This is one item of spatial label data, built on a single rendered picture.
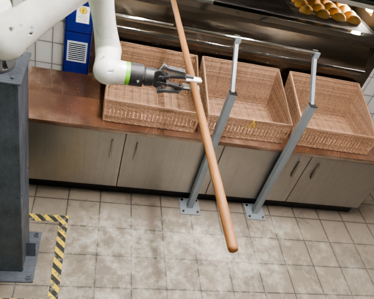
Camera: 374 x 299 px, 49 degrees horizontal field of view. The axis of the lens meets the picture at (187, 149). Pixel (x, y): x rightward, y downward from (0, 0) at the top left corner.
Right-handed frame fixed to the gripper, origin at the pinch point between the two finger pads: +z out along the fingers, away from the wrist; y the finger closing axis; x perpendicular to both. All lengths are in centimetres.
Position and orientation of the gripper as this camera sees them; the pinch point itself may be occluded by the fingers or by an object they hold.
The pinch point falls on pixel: (192, 83)
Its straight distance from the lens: 169.6
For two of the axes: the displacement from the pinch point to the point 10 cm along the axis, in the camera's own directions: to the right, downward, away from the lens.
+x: 1.3, 6.7, -7.3
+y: -2.5, 7.3, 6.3
